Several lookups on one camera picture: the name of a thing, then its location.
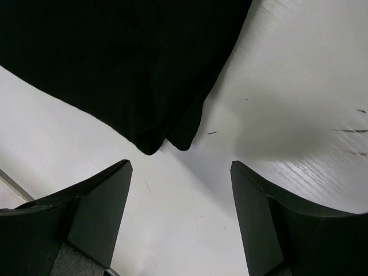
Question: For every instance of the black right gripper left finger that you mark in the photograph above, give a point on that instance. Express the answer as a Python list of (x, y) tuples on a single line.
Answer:
[(70, 232)]

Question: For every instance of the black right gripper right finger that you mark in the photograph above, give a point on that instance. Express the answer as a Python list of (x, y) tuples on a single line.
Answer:
[(285, 234)]

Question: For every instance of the black tank top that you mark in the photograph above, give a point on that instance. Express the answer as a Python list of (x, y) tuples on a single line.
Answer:
[(144, 68)]

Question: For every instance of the aluminium table frame rail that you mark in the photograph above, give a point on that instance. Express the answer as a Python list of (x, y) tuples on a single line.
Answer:
[(15, 186)]

